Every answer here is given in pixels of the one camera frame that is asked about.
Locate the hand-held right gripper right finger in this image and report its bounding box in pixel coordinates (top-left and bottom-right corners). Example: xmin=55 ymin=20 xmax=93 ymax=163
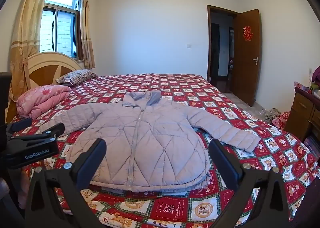
xmin=209 ymin=139 xmax=297 ymax=228

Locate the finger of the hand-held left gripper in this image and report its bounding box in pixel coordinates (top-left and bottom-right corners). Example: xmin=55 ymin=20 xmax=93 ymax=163
xmin=37 ymin=122 xmax=65 ymax=141
xmin=6 ymin=117 xmax=32 ymax=134

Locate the window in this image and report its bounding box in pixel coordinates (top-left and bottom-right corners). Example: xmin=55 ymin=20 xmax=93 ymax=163
xmin=40 ymin=0 xmax=82 ymax=59

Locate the striped pillow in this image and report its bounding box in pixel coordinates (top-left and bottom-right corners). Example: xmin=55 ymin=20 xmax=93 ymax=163
xmin=55 ymin=69 xmax=97 ymax=87

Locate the cream and wood headboard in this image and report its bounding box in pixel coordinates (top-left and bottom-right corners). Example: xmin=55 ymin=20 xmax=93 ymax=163
xmin=6 ymin=52 xmax=83 ymax=122

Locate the beige floral curtain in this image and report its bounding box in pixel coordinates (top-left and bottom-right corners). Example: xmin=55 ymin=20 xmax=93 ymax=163
xmin=79 ymin=0 xmax=96 ymax=69
xmin=9 ymin=0 xmax=53 ymax=101

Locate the lilac quilted puffer jacket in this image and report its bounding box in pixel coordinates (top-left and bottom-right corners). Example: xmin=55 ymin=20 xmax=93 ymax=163
xmin=39 ymin=90 xmax=260 ymax=193

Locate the grey cloth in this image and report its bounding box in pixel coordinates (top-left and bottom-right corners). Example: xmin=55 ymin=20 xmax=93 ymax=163
xmin=265 ymin=109 xmax=282 ymax=123

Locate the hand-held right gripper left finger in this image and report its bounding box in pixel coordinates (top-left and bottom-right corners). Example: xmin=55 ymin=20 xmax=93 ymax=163
xmin=25 ymin=139 xmax=107 ymax=228

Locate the red paper door decoration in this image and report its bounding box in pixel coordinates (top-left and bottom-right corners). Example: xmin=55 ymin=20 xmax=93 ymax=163
xmin=242 ymin=26 xmax=252 ymax=41

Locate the red patterned bed cover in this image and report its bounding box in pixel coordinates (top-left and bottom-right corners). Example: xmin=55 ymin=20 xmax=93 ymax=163
xmin=6 ymin=73 xmax=320 ymax=228

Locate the folded pink quilt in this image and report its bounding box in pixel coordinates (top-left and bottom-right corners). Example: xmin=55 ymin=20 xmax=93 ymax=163
xmin=16 ymin=84 xmax=72 ymax=120

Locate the purple cloth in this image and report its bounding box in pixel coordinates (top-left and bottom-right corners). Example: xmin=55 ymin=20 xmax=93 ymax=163
xmin=310 ymin=66 xmax=320 ymax=87

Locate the brown wooden door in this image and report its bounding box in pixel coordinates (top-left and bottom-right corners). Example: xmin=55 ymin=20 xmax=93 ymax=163
xmin=234 ymin=9 xmax=262 ymax=107

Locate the wooden cabinet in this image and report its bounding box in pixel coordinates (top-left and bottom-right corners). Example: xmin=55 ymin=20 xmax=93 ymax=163
xmin=284 ymin=88 xmax=320 ymax=143

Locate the brown door frame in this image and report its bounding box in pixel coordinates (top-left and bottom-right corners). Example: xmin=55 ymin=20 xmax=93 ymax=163
xmin=206 ymin=5 xmax=240 ymax=94

